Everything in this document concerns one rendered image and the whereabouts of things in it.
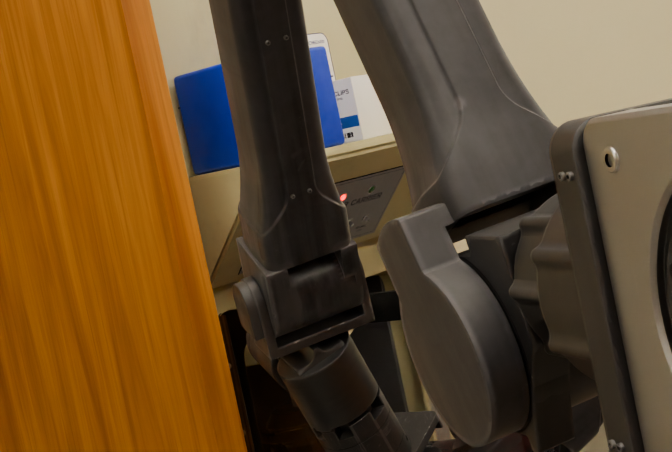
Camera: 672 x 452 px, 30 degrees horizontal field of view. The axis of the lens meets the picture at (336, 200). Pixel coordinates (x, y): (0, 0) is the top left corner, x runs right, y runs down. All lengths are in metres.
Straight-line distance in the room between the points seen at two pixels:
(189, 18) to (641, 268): 0.83
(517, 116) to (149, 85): 0.52
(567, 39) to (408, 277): 2.00
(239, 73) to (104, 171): 0.30
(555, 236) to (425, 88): 0.12
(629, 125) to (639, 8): 2.41
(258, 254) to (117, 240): 0.24
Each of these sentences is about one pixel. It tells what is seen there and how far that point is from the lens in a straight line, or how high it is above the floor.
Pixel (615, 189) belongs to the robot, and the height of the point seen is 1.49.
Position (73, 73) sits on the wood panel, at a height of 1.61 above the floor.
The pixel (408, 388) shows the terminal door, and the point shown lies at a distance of 1.01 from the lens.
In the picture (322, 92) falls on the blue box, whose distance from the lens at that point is 1.11.
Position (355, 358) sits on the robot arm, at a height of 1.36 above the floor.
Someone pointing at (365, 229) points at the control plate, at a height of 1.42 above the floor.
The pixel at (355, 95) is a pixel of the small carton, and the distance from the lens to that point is 1.18.
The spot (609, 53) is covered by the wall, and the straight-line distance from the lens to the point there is 2.63.
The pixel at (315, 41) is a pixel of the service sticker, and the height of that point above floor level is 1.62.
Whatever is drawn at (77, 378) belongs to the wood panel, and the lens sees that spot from 1.14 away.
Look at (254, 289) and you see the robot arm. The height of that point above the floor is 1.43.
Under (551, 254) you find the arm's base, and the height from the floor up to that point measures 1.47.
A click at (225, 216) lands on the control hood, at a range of 1.06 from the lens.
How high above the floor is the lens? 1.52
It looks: 3 degrees down
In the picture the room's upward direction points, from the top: 12 degrees counter-clockwise
